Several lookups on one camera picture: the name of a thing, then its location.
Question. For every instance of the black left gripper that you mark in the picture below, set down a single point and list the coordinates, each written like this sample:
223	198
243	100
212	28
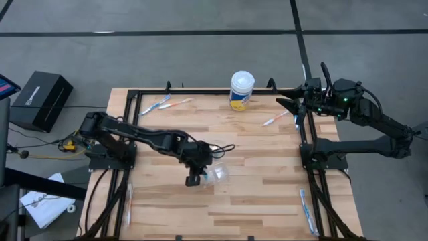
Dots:
197	155

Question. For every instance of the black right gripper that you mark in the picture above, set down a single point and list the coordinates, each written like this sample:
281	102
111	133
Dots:
317	100

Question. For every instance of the clear plastic container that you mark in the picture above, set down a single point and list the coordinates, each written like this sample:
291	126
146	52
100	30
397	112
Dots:
219	173

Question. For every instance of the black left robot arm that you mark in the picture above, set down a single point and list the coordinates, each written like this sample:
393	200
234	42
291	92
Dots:
133	129

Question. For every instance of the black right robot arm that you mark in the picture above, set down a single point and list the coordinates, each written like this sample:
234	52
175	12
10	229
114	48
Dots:
368	145

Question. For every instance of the small white plastic item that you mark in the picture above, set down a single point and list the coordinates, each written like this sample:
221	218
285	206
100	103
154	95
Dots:
219	171

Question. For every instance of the orange white toothbrush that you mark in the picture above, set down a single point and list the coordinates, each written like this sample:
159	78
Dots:
275	118
175	103

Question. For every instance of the white blue yellow wipes canister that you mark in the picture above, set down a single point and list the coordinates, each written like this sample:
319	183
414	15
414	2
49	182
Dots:
241	93

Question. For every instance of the blue white toothbrush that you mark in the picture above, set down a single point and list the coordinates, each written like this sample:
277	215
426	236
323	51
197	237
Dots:
155	104

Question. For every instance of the packaged red toothbrush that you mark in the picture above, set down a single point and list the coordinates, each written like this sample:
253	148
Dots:
128	204

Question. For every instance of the packaged blue toothbrush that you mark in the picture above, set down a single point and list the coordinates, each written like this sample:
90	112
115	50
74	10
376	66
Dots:
307	211

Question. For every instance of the black stand foot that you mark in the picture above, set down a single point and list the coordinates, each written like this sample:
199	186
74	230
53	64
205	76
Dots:
422	129

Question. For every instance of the white tape roll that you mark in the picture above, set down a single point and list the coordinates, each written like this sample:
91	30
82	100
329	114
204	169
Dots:
68	208

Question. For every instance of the white paper sheets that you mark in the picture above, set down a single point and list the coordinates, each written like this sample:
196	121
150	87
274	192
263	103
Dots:
47	207

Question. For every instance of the black operator stand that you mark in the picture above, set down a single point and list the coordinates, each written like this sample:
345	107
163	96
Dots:
33	182

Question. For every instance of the black cardboard box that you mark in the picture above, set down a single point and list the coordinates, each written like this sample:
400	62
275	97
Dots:
40	100

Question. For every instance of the tablet with pink screen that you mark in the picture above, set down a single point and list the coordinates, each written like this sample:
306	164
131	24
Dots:
8	87

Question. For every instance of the black curved frame hook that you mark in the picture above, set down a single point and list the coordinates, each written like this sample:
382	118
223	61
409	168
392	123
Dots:
168	86
272	84

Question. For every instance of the black metal table frame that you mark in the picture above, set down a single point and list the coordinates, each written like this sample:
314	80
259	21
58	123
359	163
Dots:
200	91

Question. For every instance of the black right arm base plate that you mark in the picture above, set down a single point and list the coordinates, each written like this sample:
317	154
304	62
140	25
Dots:
334	164

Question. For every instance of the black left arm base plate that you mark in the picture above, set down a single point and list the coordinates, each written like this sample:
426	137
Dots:
110	164

